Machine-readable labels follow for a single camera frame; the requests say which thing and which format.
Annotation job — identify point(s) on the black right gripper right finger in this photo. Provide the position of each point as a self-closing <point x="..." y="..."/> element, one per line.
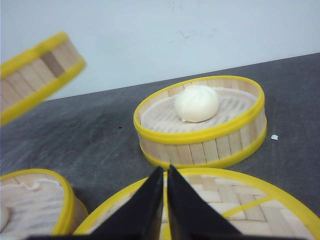
<point x="190" y="217"/>

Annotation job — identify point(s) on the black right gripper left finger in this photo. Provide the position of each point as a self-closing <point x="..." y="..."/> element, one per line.
<point x="138" y="219"/>

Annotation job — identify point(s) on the woven bamboo steamer lid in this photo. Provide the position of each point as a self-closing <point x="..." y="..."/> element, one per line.
<point x="253" y="206"/>

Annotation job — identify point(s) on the front bamboo steamer basket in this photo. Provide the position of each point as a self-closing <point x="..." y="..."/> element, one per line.
<point x="73" y="210"/>

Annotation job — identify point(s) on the white steamer liner cloth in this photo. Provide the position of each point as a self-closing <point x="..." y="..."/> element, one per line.
<point x="33" y="210"/>

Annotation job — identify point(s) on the white liner in right basket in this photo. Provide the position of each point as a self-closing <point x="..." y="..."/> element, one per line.
<point x="161" y="116"/>

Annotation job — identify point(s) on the white bun with yellow dot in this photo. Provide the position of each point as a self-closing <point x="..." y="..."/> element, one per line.
<point x="197" y="103"/>

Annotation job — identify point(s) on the small white scrap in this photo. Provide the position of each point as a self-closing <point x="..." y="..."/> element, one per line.
<point x="274" y="137"/>

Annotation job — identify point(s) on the white bun front left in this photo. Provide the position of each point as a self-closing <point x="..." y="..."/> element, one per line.
<point x="4" y="216"/>

